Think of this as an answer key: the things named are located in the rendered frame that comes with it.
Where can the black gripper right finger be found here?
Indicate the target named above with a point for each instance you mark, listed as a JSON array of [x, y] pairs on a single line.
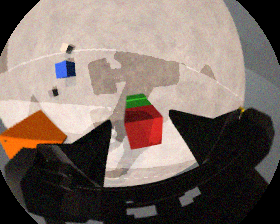
[[201, 133]]

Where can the green block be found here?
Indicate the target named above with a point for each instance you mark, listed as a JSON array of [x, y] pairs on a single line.
[[137, 103], [136, 97]]

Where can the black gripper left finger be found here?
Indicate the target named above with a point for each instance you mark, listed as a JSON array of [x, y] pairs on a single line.
[[87, 155]]

